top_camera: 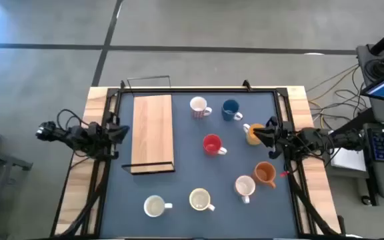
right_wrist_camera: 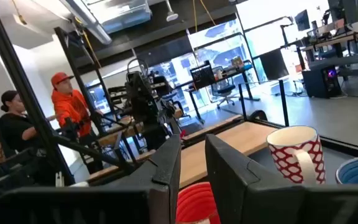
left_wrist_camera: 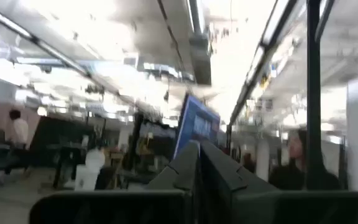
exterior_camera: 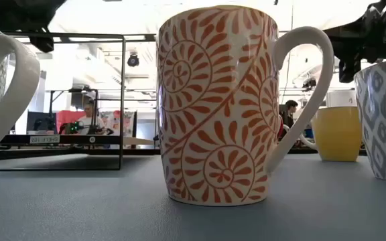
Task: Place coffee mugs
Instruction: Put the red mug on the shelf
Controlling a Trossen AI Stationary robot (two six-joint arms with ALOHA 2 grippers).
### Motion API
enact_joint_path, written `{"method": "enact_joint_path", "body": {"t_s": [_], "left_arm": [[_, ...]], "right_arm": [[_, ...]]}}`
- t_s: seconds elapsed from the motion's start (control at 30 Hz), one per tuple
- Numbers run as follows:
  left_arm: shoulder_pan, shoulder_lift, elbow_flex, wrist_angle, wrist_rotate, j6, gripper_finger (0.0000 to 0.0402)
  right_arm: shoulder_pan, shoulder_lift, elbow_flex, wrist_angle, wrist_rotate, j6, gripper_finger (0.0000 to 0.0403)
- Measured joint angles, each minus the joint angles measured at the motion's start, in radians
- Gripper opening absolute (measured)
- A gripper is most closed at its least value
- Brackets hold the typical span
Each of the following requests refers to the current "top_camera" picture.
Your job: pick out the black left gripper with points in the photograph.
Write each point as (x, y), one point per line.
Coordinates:
(102, 140)

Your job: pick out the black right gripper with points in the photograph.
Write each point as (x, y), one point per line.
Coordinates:
(283, 136)

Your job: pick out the yellow mug orange inside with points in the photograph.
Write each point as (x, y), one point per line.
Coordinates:
(252, 139)

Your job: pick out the grey diamond pattern mug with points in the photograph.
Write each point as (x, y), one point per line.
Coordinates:
(244, 186)

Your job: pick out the white mug red pattern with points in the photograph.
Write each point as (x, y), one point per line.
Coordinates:
(198, 105)

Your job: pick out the green leaf pattern mug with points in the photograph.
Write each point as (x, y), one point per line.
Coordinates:
(154, 206)

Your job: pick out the orange floral pattern mug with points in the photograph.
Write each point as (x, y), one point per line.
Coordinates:
(199, 199)

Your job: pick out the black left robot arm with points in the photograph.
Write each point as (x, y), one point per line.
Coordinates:
(75, 136)

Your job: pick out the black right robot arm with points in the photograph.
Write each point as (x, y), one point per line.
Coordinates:
(312, 138)

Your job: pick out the orange-brown mug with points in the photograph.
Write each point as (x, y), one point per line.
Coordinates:
(264, 173)

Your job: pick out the red tag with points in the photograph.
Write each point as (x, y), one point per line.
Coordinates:
(283, 174)

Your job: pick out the white paper sign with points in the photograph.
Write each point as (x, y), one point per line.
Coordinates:
(348, 161)

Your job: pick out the blue table mat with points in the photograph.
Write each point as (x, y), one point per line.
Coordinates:
(185, 226)

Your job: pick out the black caster wheel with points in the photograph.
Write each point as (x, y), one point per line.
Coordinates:
(366, 200)

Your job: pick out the wooden shelf with black frame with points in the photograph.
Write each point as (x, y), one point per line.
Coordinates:
(152, 133)

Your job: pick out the black frame clamp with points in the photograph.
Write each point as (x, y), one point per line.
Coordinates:
(122, 85)
(246, 85)

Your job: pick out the black table frame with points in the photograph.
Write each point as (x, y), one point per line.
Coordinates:
(195, 90)

